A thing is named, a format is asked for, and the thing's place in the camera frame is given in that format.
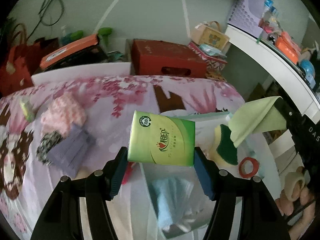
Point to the mint green tray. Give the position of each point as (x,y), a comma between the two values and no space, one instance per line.
(210,200)

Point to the green dumbbell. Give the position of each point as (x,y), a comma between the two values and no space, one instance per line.
(103,34)

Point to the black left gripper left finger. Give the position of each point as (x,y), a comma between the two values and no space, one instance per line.
(105,184)

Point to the leopard print scrunchie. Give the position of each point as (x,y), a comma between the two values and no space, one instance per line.
(48,141)

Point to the small green tissue pack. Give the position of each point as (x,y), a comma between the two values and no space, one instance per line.
(27,109)

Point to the plastic bottle green cap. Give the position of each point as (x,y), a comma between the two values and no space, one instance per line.
(68,37)

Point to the orange black box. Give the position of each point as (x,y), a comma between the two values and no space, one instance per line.
(83,51)

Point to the purple perforated organizer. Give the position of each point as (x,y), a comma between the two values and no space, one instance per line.
(246,15)

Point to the yellow gift box with handle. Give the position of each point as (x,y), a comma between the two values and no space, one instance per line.
(209,33)

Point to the person's right hand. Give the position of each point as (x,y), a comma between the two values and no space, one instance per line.
(297,200)

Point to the pink white fuzzy cloth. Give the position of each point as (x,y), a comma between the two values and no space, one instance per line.
(61,113)

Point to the white headboard panel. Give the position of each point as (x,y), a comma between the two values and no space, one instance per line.
(82,72)

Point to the red tape roll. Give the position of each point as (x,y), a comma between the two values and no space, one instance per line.
(248,167)

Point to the blue wet wipes pack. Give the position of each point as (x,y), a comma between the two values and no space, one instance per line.
(211,51)

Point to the red patterned tin box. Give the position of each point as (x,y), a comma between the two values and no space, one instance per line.
(214,64)

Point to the red tote bag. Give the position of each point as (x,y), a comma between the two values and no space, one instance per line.
(20,64)

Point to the cartoon print bedsheet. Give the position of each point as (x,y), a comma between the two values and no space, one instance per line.
(109,103)

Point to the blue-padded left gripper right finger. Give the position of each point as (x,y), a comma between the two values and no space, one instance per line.
(216,183)

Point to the red cardboard box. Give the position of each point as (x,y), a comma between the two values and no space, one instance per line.
(152,57)

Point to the orange package on shelf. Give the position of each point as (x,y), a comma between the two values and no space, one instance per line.
(290,49)

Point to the blue face mask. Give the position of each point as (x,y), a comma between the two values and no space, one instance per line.
(172,203)

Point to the white curved shelf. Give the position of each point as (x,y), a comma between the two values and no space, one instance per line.
(282,71)

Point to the green scouring sponge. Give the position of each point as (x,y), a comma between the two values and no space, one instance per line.
(223,151)

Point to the light green cloth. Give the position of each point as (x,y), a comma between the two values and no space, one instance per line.
(256,116)

